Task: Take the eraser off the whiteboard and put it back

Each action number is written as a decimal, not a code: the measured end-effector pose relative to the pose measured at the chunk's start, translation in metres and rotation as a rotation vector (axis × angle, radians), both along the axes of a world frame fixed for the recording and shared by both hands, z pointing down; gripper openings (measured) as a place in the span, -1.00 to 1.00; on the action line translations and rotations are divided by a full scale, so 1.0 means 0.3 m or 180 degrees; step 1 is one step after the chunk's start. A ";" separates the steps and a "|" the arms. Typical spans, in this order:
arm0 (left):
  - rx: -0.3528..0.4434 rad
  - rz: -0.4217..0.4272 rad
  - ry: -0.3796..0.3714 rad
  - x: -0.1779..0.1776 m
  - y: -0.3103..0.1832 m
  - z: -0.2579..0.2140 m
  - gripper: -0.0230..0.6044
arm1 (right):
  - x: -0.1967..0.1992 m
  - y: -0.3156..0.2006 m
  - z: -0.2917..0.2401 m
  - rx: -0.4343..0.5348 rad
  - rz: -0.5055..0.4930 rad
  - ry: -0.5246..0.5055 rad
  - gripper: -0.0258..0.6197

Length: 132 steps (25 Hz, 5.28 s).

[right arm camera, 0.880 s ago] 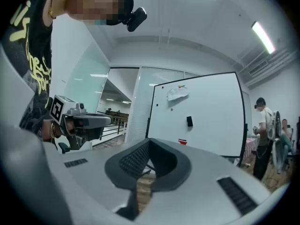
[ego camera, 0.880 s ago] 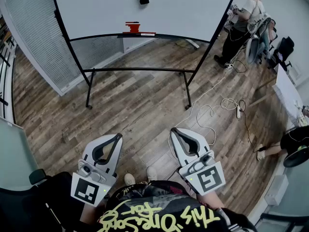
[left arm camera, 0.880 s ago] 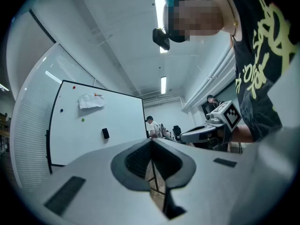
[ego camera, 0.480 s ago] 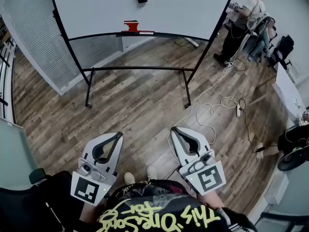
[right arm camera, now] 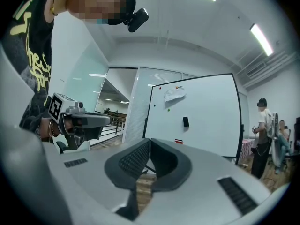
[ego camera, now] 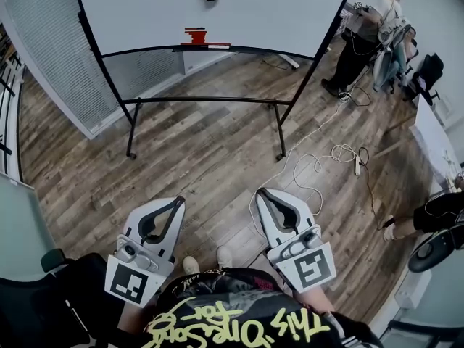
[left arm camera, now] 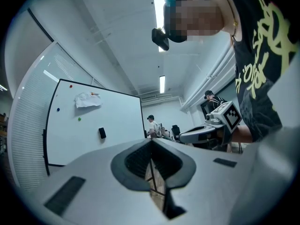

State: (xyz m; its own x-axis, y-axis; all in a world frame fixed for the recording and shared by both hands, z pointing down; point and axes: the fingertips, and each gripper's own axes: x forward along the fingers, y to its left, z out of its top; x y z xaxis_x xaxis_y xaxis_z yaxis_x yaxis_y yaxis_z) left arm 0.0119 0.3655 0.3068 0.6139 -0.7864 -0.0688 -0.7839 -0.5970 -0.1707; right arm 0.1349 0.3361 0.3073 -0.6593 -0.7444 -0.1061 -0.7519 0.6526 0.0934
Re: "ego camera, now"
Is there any grey chair with clothes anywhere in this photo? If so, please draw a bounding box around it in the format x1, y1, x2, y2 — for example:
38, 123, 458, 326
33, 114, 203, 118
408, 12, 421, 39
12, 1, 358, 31
372, 22, 418, 94

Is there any person's left white shoe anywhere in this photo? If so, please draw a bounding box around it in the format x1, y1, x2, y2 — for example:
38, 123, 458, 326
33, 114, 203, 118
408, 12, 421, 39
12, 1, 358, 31
182, 255, 201, 276

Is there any person's right forearm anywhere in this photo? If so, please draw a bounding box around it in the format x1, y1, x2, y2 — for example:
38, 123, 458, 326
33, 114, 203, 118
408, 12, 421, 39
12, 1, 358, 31
292, 287, 335, 315

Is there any black office chair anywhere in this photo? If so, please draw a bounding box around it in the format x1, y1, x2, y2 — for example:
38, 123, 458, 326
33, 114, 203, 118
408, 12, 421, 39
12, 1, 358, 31
401, 52, 445, 107
0, 247, 126, 348

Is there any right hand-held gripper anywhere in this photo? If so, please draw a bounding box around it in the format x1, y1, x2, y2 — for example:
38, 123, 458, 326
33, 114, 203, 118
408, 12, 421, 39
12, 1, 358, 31
254, 188, 337, 294

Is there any white desk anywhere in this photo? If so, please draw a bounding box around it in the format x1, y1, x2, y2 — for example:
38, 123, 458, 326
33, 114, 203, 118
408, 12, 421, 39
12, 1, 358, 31
409, 95, 464, 195

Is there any black cable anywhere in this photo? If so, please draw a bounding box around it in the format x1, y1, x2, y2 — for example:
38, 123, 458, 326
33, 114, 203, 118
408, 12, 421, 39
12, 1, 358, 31
357, 146, 389, 231

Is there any frosted glass panel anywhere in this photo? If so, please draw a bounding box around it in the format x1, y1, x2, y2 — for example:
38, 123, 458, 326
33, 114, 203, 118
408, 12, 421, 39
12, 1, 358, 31
0, 172, 59, 281

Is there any black chair seat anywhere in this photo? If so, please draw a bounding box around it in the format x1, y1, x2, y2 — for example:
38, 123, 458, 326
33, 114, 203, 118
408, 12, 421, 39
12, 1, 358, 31
407, 225, 464, 274

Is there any glass partition with white blinds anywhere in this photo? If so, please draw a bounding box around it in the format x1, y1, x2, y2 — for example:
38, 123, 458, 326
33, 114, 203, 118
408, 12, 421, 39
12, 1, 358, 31
0, 0, 186, 141

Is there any person's left forearm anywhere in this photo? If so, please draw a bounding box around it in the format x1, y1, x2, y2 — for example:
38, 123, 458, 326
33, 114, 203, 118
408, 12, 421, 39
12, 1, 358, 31
117, 299, 155, 340

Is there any wooden slat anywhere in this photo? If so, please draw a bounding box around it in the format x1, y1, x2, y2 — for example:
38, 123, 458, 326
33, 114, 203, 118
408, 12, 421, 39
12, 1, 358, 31
372, 138, 404, 160
383, 115, 417, 134

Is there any person's right white shoe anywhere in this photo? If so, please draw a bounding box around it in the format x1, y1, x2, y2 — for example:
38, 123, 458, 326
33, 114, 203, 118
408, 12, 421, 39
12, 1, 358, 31
216, 245, 233, 270

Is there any white cable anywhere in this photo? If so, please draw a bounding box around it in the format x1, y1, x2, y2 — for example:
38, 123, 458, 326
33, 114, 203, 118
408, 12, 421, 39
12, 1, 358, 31
249, 92, 360, 233

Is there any person's white shoe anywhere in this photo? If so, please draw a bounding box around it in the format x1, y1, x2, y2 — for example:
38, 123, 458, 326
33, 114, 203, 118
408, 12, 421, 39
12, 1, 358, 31
216, 245, 233, 270
182, 255, 201, 276

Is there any white whiteboard on black stand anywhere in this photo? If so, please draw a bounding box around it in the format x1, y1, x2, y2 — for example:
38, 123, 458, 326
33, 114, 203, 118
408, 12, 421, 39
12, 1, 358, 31
70, 0, 359, 162

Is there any black metal rack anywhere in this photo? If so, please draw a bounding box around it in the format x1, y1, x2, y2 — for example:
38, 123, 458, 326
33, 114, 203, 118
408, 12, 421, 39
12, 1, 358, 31
0, 22, 25, 181

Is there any person's black printed t-shirt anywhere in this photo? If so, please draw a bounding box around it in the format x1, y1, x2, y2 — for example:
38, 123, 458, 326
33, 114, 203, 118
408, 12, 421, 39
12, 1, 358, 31
137, 266, 384, 348

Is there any white floor box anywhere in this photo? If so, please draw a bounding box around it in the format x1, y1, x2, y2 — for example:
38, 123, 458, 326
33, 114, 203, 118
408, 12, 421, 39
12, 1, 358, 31
394, 269, 433, 310

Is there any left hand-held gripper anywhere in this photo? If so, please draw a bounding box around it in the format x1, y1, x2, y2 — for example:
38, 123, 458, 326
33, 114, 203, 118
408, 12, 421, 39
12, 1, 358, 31
104, 195, 187, 308

